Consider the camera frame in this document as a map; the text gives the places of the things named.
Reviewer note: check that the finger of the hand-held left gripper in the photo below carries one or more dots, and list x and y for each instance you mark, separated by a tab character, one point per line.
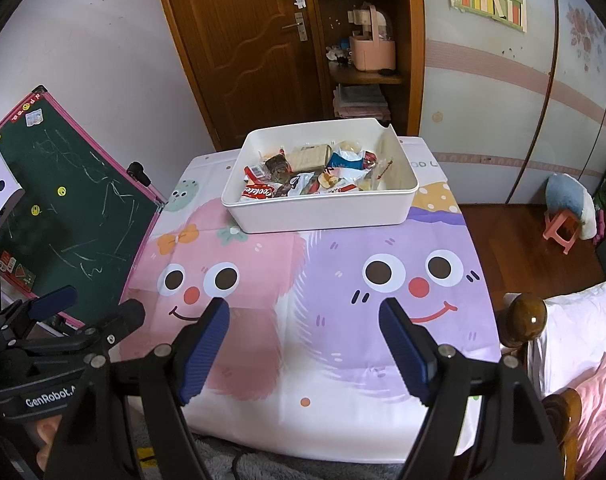
50	302
118	320

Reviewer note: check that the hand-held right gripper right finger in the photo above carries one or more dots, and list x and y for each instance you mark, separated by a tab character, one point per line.
408	355

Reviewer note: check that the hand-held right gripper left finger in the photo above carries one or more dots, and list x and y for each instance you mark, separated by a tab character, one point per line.
203	355

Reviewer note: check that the white plastic bin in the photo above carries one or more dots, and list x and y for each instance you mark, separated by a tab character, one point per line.
308	215

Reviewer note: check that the red cookie packet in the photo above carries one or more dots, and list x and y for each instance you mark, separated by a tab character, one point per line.
258	191

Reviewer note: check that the red and white snack packet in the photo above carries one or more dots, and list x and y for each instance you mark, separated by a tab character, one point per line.
333	187

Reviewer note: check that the dark chocolate snack packet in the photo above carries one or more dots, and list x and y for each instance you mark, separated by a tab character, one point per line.
278	165

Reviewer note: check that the blue snack packet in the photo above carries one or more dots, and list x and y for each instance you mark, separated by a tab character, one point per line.
343	160

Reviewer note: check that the beige wafer packet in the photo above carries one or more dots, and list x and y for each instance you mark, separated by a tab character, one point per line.
310	156

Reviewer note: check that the person's left hand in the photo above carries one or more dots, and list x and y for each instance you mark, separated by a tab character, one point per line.
43	435

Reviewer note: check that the wooden bedpost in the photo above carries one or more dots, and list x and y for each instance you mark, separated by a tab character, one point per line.
525	317

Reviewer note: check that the white pillow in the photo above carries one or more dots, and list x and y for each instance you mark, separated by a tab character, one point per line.
578	330

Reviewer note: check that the pink blanket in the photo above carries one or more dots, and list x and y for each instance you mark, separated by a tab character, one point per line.
598	400

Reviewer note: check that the pink plastic stool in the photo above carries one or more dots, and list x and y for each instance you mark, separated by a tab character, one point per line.
558	222

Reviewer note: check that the blue plush cushion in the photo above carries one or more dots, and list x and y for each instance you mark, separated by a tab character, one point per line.
565	192

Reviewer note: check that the floral sliding-door wardrobe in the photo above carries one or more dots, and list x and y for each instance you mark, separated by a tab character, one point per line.
483	110

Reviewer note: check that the stack of folded towels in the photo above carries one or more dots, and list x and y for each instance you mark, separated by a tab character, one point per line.
360	102

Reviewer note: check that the brown wooden door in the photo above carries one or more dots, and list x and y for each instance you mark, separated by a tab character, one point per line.
233	50

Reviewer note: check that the wooden corner shelf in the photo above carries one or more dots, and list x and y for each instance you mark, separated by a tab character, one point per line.
413	60

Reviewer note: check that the pink basket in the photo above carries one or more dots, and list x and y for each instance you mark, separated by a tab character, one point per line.
373	55

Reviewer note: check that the green chalkboard with pink frame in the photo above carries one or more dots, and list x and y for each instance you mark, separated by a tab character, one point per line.
73	200

